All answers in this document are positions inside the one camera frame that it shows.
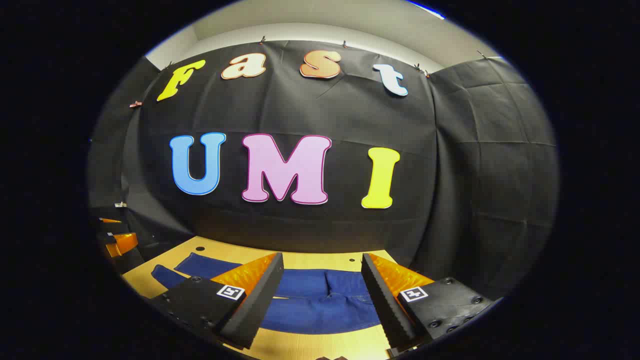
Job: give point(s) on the blue denim jeans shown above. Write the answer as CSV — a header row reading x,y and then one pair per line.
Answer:
x,y
310,310

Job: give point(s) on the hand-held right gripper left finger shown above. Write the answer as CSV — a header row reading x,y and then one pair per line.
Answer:
x,y
260,295

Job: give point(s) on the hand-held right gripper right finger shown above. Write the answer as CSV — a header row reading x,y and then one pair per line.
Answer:
x,y
385,300

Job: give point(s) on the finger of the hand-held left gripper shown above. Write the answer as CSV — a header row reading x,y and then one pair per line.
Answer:
x,y
125,243
111,220

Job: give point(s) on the black backdrop cloth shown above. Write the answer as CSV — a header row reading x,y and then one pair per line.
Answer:
x,y
350,115

